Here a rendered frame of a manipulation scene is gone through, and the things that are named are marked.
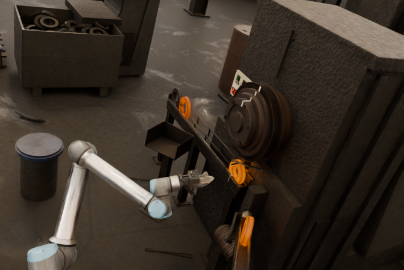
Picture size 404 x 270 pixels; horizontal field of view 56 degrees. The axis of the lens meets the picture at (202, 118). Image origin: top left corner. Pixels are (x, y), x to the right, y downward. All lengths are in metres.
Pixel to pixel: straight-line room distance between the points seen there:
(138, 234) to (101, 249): 0.29
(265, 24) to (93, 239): 1.84
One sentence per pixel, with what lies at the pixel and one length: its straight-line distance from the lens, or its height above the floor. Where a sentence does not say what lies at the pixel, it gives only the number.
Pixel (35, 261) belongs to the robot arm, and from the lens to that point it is 2.21.
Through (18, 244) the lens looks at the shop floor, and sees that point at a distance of 2.86.
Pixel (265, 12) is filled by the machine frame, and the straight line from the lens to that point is 2.46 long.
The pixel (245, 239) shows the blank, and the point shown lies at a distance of 2.08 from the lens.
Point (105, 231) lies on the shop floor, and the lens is 2.92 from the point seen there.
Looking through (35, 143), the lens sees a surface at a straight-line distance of 2.96.
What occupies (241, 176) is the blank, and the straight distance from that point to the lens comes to 2.41.
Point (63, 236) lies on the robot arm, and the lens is 2.36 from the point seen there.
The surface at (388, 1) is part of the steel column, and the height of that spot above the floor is 1.71.
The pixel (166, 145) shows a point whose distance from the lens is 2.79.
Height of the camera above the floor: 2.12
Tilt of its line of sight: 28 degrees down
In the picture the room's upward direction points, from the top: 15 degrees clockwise
